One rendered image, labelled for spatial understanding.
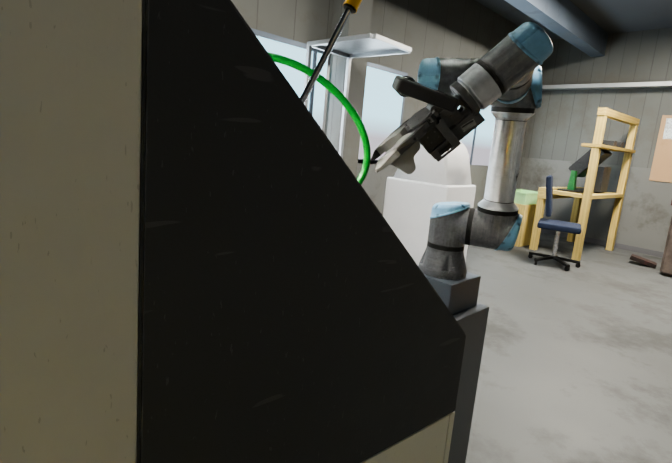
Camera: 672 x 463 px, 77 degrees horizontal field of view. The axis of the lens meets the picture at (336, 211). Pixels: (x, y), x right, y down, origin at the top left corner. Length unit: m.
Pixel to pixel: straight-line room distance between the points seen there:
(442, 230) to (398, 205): 3.04
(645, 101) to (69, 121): 7.99
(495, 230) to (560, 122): 7.14
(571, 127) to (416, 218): 4.64
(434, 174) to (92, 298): 3.88
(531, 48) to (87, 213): 0.69
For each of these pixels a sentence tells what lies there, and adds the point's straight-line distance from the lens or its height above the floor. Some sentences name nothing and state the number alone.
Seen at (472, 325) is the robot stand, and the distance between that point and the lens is 1.44.
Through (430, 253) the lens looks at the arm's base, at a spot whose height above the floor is 0.97.
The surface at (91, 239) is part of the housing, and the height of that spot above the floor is 1.18.
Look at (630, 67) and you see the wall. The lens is 8.29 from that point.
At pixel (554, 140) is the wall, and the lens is 8.42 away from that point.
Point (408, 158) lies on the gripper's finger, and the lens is 0.79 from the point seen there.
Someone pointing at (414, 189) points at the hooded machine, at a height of 0.89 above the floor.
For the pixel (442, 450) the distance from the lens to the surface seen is 0.96.
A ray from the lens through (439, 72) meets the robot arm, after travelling 0.92.
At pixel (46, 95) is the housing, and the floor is 1.30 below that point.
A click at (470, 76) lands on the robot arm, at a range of 0.81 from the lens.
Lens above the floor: 1.29
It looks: 9 degrees down
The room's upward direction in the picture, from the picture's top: 5 degrees clockwise
